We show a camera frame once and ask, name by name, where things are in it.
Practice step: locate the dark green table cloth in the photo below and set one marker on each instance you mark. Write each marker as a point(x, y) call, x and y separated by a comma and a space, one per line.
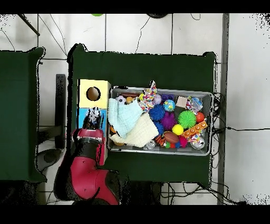
point(16, 116)
point(137, 69)

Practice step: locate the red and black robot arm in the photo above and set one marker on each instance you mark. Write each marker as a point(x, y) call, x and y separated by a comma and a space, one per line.
point(88, 175)

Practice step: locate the globe print ball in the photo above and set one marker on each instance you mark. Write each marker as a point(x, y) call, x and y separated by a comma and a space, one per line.
point(169, 105)

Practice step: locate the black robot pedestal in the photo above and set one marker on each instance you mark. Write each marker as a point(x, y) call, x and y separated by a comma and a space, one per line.
point(143, 193)

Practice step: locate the cream white cloth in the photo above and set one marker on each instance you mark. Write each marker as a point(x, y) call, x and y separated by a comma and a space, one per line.
point(143, 131)

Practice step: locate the black round object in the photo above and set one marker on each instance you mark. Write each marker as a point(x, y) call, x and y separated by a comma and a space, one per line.
point(157, 15)

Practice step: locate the black slanted rod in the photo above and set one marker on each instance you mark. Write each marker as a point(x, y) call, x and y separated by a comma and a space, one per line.
point(29, 25)

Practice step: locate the grey round stand foot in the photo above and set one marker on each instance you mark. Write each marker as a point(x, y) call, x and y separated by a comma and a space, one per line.
point(49, 157)

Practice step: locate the colourful dotted cloth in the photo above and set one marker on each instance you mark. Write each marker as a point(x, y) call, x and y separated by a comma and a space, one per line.
point(148, 99)

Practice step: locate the orange plastic tray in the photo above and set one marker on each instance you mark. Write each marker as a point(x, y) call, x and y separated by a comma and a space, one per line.
point(195, 129)

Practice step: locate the shallow mesh bin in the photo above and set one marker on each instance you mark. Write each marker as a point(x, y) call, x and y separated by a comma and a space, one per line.
point(202, 97)

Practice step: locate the wooden box with three holes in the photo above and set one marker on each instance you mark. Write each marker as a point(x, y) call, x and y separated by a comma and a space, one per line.
point(101, 99)

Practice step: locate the blue spiky ball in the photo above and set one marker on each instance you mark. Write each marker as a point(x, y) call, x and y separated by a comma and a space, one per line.
point(157, 112)

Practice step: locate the mint green cloth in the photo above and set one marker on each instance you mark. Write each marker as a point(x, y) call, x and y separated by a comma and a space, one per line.
point(124, 118)

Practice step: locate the black upright panel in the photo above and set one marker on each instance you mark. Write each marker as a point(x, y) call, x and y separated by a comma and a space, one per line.
point(60, 105)

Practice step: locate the purple spiky toy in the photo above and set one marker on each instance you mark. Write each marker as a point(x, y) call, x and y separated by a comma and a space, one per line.
point(168, 121)

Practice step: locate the green spiky ball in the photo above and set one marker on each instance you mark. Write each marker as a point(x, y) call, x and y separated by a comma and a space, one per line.
point(187, 119)

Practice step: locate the yellow ball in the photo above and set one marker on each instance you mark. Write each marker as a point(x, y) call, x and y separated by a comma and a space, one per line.
point(177, 129)

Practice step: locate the small green object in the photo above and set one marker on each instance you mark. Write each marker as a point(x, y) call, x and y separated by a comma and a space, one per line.
point(97, 14)

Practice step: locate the brown toy football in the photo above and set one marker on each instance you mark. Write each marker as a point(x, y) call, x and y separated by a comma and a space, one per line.
point(171, 137)

